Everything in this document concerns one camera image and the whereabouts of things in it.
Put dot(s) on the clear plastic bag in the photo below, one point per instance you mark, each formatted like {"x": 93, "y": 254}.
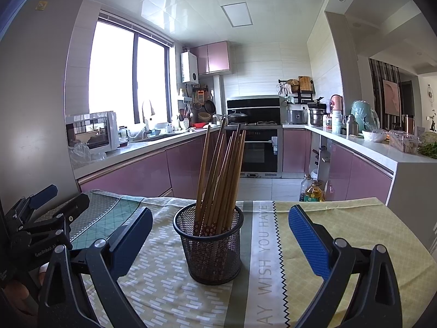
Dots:
{"x": 82, "y": 155}

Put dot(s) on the person's left hand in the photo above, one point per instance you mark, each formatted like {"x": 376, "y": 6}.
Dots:
{"x": 20, "y": 297}

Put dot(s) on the yellow oil bottle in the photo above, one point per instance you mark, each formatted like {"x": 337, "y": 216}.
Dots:
{"x": 314, "y": 193}

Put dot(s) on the black wall rack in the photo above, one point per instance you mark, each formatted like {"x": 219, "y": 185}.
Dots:
{"x": 305, "y": 97}

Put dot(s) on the framed wall picture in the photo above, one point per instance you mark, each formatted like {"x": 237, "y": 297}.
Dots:
{"x": 391, "y": 97}

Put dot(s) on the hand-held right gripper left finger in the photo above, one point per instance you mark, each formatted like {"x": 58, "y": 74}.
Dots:
{"x": 133, "y": 244}

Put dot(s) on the wall clock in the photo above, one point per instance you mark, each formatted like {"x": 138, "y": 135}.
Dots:
{"x": 430, "y": 94}

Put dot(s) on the steel thermos bottle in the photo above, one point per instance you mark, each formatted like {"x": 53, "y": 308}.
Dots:
{"x": 351, "y": 126}

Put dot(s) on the wooden cutting board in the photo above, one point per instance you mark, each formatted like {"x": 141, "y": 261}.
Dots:
{"x": 306, "y": 83}

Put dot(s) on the hanging frying pan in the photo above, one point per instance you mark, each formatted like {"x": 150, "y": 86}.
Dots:
{"x": 210, "y": 106}

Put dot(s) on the red basin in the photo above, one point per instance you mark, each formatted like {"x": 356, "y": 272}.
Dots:
{"x": 199, "y": 124}

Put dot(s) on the ceiling light panel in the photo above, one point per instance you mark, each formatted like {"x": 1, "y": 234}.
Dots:
{"x": 236, "y": 15}

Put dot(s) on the green kitchen appliance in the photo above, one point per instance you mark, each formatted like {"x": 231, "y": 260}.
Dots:
{"x": 363, "y": 114}

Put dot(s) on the black mesh holder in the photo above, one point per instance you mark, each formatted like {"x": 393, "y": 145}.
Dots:
{"x": 211, "y": 263}

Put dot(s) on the patterned tablecloth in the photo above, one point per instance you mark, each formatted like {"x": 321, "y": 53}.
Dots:
{"x": 341, "y": 218}

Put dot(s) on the clear plastic container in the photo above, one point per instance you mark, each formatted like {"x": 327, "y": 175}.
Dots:
{"x": 404, "y": 142}

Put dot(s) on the white water heater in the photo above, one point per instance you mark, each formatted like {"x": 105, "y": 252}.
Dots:
{"x": 189, "y": 66}

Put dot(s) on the white countertop oven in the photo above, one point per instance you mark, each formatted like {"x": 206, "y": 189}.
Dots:
{"x": 92, "y": 131}

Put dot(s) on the grey refrigerator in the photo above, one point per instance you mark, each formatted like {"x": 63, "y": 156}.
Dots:
{"x": 30, "y": 92}

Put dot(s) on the pink wall cabinets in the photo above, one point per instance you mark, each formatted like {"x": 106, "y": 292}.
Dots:
{"x": 215, "y": 56}

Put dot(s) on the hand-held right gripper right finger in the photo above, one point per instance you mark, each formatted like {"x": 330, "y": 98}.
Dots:
{"x": 309, "y": 242}

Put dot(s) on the black wok with lid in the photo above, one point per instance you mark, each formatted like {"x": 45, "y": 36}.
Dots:
{"x": 238, "y": 117}

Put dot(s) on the steel stock pot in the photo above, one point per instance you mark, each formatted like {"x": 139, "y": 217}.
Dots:
{"x": 316, "y": 116}

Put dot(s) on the black range hood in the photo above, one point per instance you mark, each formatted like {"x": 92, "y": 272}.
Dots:
{"x": 254, "y": 103}

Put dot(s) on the black built-in oven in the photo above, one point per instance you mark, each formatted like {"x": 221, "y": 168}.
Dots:
{"x": 263, "y": 153}

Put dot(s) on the bundle of wooden chopsticks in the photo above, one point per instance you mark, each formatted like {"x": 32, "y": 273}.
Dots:
{"x": 218, "y": 184}

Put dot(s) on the kitchen window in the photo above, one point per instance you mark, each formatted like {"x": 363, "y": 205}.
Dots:
{"x": 112, "y": 71}

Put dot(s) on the pink base cabinets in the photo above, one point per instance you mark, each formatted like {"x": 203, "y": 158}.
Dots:
{"x": 355, "y": 174}
{"x": 143, "y": 170}

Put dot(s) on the silver rice cooker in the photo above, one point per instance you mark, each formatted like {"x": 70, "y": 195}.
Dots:
{"x": 296, "y": 116}

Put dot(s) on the pink kettle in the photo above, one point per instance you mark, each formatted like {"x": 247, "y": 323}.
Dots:
{"x": 336, "y": 102}

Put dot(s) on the green leafy herbs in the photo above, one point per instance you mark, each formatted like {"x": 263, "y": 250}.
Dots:
{"x": 428, "y": 151}

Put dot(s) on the white canister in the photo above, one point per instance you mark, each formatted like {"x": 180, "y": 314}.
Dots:
{"x": 337, "y": 122}

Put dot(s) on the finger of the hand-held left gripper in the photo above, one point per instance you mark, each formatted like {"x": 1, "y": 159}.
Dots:
{"x": 76, "y": 205}
{"x": 42, "y": 196}

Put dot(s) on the white bowl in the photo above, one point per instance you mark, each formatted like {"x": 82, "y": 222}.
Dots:
{"x": 374, "y": 136}

